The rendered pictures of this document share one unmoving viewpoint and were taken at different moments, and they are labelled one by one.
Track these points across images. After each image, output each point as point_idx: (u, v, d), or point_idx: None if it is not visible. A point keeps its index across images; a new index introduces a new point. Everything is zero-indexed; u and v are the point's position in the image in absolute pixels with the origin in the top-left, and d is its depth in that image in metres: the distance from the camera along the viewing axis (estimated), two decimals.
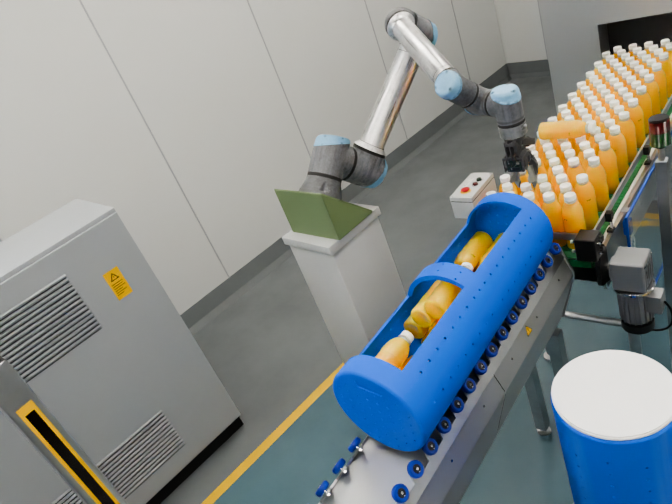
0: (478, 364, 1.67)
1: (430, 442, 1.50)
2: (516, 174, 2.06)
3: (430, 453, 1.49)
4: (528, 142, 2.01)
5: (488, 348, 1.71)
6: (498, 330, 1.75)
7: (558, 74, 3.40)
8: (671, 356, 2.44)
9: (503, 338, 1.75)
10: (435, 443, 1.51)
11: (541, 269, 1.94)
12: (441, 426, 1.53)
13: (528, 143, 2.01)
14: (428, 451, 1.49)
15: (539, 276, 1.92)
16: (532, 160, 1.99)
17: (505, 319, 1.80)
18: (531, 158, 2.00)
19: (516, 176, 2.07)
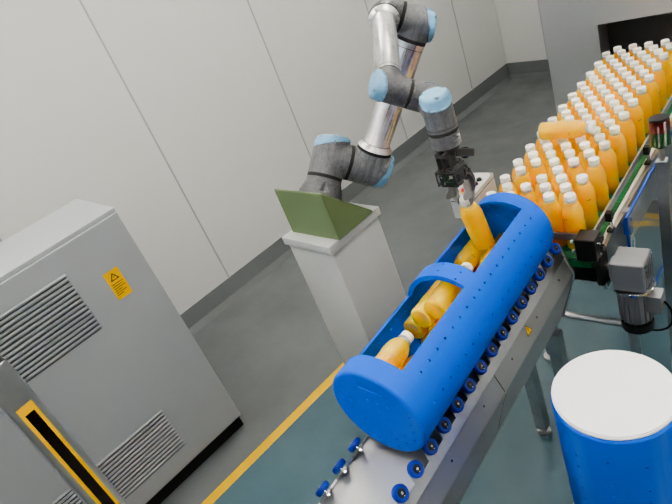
0: (478, 364, 1.67)
1: (430, 442, 1.50)
2: (453, 189, 1.82)
3: (430, 453, 1.49)
4: (465, 153, 1.77)
5: (488, 348, 1.71)
6: (498, 330, 1.75)
7: (558, 74, 3.40)
8: (671, 356, 2.44)
9: (503, 338, 1.75)
10: (435, 443, 1.51)
11: (541, 269, 1.94)
12: (441, 426, 1.53)
13: (465, 154, 1.77)
14: (428, 451, 1.49)
15: (539, 276, 1.92)
16: (468, 174, 1.76)
17: (505, 319, 1.80)
18: (467, 172, 1.76)
19: (454, 191, 1.83)
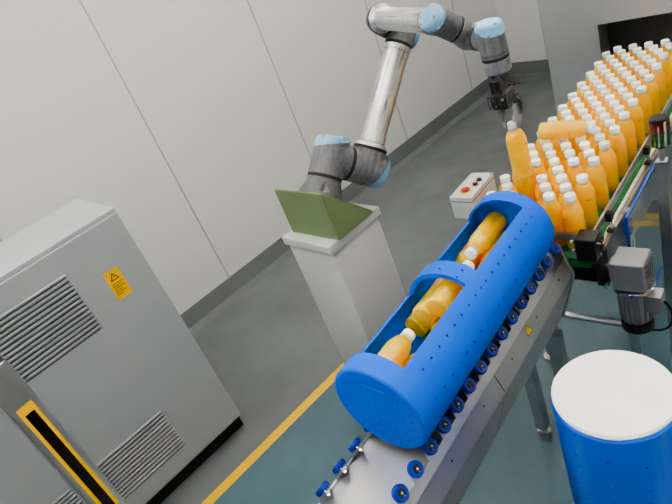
0: (478, 363, 1.67)
1: (431, 442, 1.50)
2: (502, 114, 2.03)
3: (427, 451, 1.49)
4: (513, 80, 1.98)
5: (488, 346, 1.71)
6: (498, 328, 1.76)
7: (558, 74, 3.40)
8: (671, 356, 2.44)
9: (501, 337, 1.75)
10: (436, 446, 1.50)
11: (543, 271, 1.94)
12: (440, 424, 1.54)
13: (513, 81, 1.98)
14: (426, 448, 1.49)
15: (538, 275, 1.92)
16: (517, 98, 1.96)
17: None
18: (516, 96, 1.96)
19: (502, 116, 2.03)
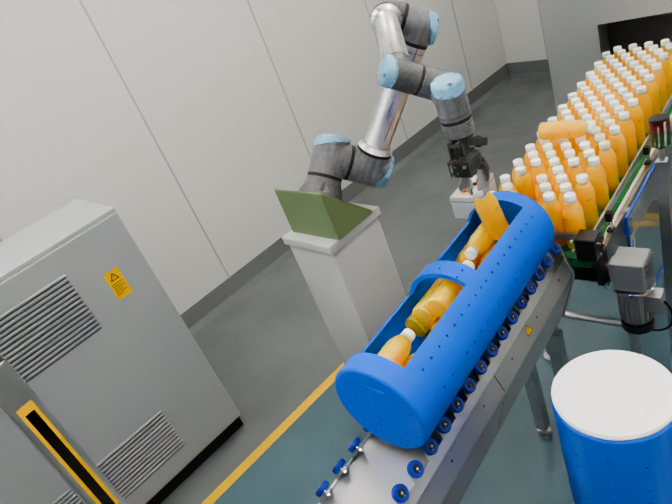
0: (478, 363, 1.67)
1: (431, 442, 1.50)
2: (466, 180, 1.76)
3: (427, 451, 1.49)
4: (478, 142, 1.71)
5: (488, 346, 1.71)
6: (498, 328, 1.76)
7: (558, 74, 3.40)
8: (671, 356, 2.44)
9: (501, 337, 1.75)
10: (436, 446, 1.50)
11: (543, 271, 1.94)
12: (440, 424, 1.54)
13: (478, 143, 1.71)
14: (426, 448, 1.49)
15: (538, 275, 1.92)
16: (482, 164, 1.69)
17: None
18: (481, 161, 1.69)
19: (467, 182, 1.76)
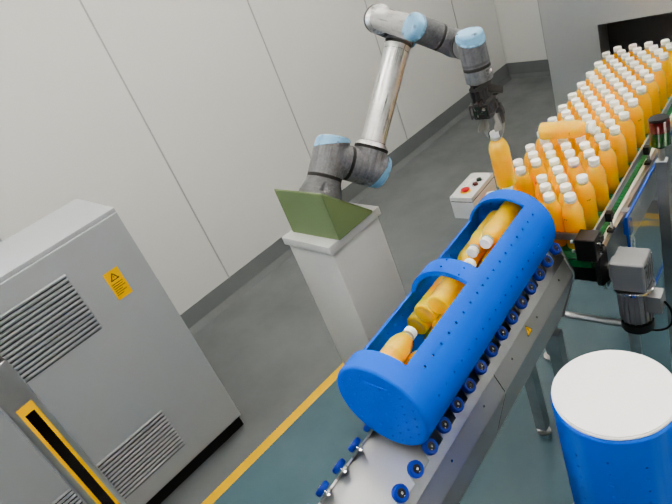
0: (479, 362, 1.67)
1: (433, 443, 1.50)
2: (485, 123, 2.02)
3: (425, 448, 1.49)
4: (495, 89, 1.97)
5: (489, 344, 1.72)
6: (500, 327, 1.76)
7: (558, 74, 3.40)
8: (671, 356, 2.44)
9: (499, 335, 1.75)
10: (436, 449, 1.50)
11: (544, 273, 1.94)
12: (440, 421, 1.54)
13: (495, 90, 1.97)
14: (425, 445, 1.49)
15: (537, 274, 1.92)
16: (499, 107, 1.95)
17: None
18: (498, 105, 1.95)
19: (485, 125, 2.02)
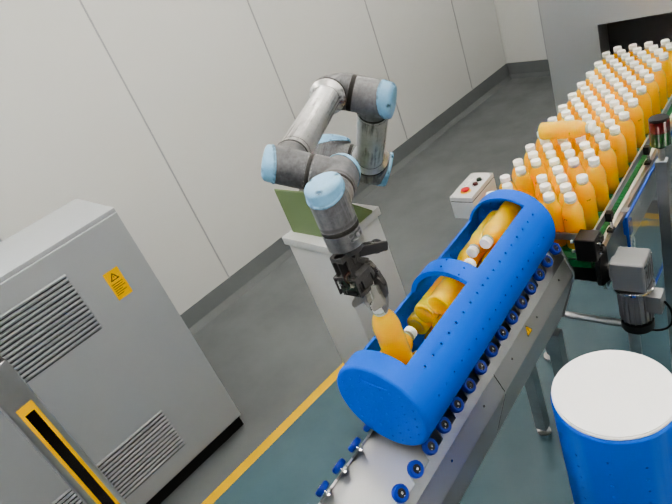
0: (479, 362, 1.67)
1: (433, 443, 1.50)
2: None
3: (425, 448, 1.49)
4: (373, 251, 1.38)
5: (489, 344, 1.72)
6: (500, 327, 1.76)
7: (558, 74, 3.40)
8: (671, 356, 2.44)
9: (499, 335, 1.75)
10: (436, 449, 1.50)
11: (544, 273, 1.94)
12: (440, 421, 1.54)
13: (373, 252, 1.38)
14: (425, 445, 1.49)
15: (537, 274, 1.92)
16: (377, 279, 1.36)
17: None
18: (376, 276, 1.36)
19: (364, 296, 1.43)
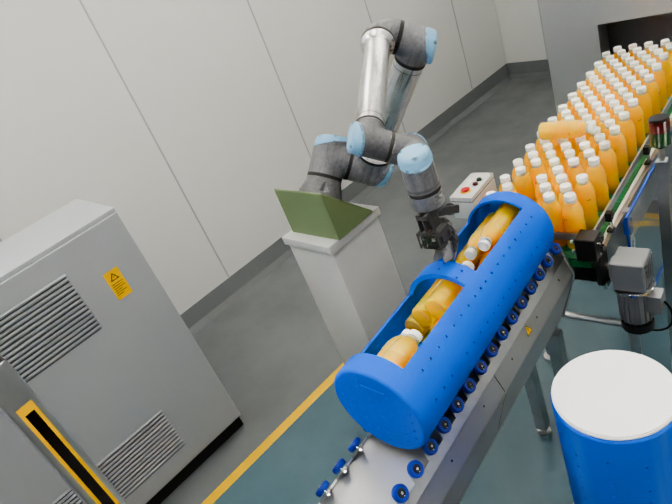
0: (478, 363, 1.67)
1: (431, 442, 1.50)
2: (441, 249, 1.68)
3: (428, 452, 1.49)
4: (449, 212, 1.64)
5: (488, 346, 1.71)
6: (498, 329, 1.76)
7: (558, 74, 3.40)
8: (671, 356, 2.44)
9: (502, 337, 1.75)
10: (436, 445, 1.50)
11: (543, 270, 1.94)
12: (440, 424, 1.54)
13: (449, 213, 1.64)
14: (426, 449, 1.49)
15: (538, 275, 1.92)
16: (452, 236, 1.62)
17: (504, 317, 1.80)
18: (452, 233, 1.63)
19: (442, 251, 1.69)
